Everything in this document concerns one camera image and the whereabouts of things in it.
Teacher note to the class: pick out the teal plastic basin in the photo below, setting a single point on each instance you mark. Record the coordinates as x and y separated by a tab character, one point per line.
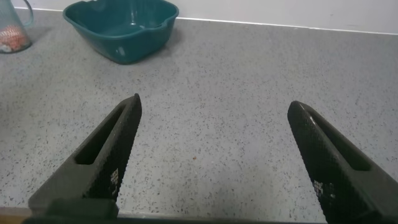
136	43

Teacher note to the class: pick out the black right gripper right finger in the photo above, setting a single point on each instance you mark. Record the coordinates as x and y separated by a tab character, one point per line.
335	174

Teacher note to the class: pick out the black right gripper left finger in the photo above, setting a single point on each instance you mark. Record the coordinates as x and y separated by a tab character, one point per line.
102	165

